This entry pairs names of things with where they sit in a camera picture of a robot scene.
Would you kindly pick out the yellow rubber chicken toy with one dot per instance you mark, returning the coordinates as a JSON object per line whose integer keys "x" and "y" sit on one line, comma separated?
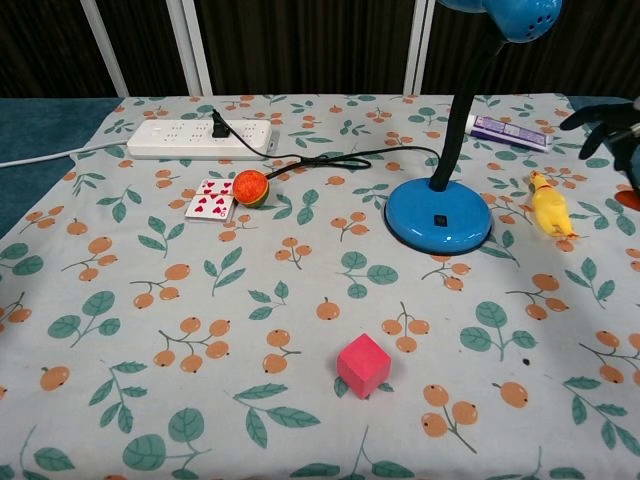
{"x": 549, "y": 210}

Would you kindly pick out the white metal frame post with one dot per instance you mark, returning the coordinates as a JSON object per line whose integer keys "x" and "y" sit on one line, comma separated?
{"x": 192, "y": 47}
{"x": 419, "y": 47}
{"x": 102, "y": 47}

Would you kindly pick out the white power strip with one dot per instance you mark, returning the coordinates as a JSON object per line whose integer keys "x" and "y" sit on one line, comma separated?
{"x": 200, "y": 140}

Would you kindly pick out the orange green ball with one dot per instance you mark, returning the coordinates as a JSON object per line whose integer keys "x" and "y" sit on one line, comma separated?
{"x": 251, "y": 188}

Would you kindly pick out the purple white toothpaste tube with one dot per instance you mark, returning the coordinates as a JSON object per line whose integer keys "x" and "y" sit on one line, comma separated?
{"x": 510, "y": 132}

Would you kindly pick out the floral fruit print tablecloth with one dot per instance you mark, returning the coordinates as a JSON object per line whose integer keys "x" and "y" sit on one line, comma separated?
{"x": 300, "y": 300}

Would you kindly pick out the pink cube block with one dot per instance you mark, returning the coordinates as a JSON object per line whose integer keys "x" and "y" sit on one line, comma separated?
{"x": 364, "y": 366}

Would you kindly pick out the hearts playing card deck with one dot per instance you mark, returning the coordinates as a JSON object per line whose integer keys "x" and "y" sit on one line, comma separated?
{"x": 210, "y": 202}

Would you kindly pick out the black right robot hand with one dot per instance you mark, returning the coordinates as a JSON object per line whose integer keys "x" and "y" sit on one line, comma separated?
{"x": 617, "y": 130}

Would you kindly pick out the blue desk lamp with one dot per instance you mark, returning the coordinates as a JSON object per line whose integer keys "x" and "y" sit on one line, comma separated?
{"x": 440, "y": 220}

